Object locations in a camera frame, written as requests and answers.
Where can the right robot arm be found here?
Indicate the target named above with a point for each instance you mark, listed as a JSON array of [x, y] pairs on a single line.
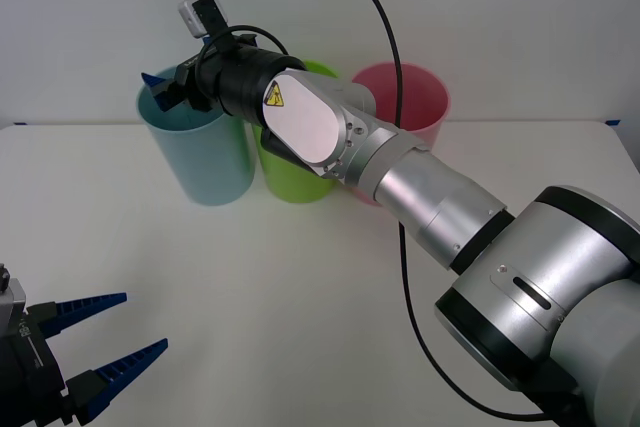
[[400, 182]]

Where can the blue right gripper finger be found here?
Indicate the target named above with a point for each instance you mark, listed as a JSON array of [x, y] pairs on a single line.
[[156, 81], [167, 101]]

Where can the pale blue plastic bin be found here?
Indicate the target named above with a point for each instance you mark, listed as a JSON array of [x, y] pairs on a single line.
[[210, 167]]

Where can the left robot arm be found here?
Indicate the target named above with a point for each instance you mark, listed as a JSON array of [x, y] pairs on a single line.
[[12, 299]]

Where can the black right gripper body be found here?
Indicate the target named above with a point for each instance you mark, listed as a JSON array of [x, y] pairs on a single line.
[[210, 77]]

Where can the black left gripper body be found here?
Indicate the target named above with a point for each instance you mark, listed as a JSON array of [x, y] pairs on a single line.
[[25, 377]]

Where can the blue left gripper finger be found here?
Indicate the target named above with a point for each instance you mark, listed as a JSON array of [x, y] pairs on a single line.
[[75, 309], [115, 372]]

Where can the green plastic bin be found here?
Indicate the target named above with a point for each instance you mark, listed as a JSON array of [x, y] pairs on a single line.
[[290, 182]]

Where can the pink plastic bin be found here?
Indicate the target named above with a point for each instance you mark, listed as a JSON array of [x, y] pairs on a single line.
[[430, 97]]

